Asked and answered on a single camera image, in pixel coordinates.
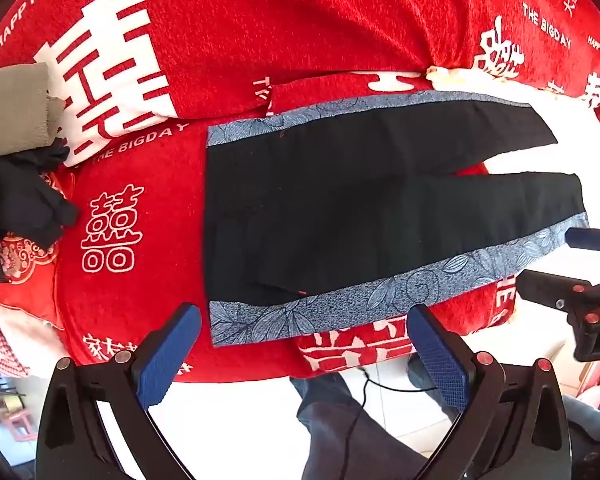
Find black pants with patterned stripe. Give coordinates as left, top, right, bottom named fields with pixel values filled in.
left=204, top=91, right=588, bottom=347

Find red embroidered cushion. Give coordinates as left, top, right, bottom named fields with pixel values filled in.
left=0, top=234, right=59, bottom=284

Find peach satin blanket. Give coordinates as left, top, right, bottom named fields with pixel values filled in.
left=426, top=66, right=491, bottom=92

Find black crumpled garment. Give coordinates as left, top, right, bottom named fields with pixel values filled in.
left=0, top=139, right=79, bottom=282

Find grey folded garment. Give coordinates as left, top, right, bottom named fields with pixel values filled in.
left=0, top=63, right=65, bottom=157

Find red sofa cover with characters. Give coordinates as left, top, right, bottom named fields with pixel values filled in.
left=0, top=0, right=600, bottom=382

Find black cable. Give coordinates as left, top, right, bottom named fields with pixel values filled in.
left=340, top=366, right=438, bottom=480

